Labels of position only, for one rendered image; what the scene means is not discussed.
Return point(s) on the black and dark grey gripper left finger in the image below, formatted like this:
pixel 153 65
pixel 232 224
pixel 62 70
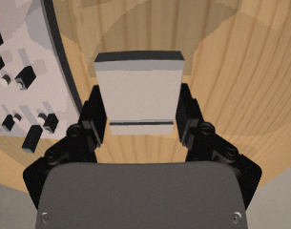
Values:
pixel 81 139

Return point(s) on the grey fixture plate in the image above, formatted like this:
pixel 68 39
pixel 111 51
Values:
pixel 31 38

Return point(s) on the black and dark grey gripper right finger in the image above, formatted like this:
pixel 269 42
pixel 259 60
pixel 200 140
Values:
pixel 208 146

